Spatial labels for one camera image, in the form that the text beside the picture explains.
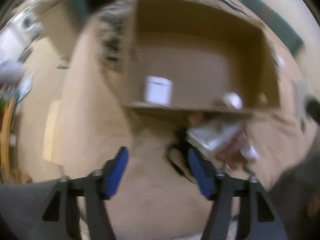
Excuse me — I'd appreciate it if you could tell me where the black looped cable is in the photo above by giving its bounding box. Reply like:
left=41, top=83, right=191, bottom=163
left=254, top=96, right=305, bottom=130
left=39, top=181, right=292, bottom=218
left=166, top=127, right=198, bottom=184

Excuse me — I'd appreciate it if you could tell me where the white tube red label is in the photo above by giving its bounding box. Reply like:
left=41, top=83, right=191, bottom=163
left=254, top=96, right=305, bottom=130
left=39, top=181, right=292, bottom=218
left=239, top=140, right=259, bottom=163

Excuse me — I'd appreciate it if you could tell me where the light wooden board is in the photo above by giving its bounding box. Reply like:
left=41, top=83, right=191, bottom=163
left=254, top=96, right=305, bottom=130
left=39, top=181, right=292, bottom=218
left=42, top=100, right=62, bottom=166

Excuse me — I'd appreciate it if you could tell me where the teal cushion with orange stripe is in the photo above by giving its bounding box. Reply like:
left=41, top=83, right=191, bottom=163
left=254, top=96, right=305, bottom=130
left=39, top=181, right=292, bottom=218
left=240, top=0, right=304, bottom=57

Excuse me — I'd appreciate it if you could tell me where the small white bottle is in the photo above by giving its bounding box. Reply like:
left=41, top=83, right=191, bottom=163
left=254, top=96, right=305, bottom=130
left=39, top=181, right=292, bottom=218
left=222, top=92, right=243, bottom=110

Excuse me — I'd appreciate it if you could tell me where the wooden chair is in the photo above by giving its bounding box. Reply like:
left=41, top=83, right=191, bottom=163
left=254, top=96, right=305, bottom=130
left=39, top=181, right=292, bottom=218
left=1, top=97, right=15, bottom=180

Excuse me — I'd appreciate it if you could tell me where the white earbuds case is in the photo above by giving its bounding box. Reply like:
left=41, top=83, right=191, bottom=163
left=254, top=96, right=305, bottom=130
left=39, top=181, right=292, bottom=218
left=143, top=76, right=173, bottom=107

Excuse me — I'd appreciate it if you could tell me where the bathroom scale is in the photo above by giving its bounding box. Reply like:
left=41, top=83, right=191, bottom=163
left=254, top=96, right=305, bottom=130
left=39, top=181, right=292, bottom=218
left=16, top=74, right=34, bottom=103

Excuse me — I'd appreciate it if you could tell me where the open cardboard box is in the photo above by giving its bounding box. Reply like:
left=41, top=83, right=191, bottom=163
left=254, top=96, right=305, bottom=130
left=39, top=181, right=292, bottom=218
left=119, top=0, right=280, bottom=112

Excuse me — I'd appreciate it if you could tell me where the grey plastic bag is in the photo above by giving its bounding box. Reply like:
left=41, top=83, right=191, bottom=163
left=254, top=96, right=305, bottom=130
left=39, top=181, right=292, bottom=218
left=0, top=59, right=25, bottom=85

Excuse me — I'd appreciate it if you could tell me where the black white knitted blanket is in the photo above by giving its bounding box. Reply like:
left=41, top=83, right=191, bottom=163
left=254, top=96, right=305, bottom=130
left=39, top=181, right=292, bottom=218
left=96, top=0, right=251, bottom=72

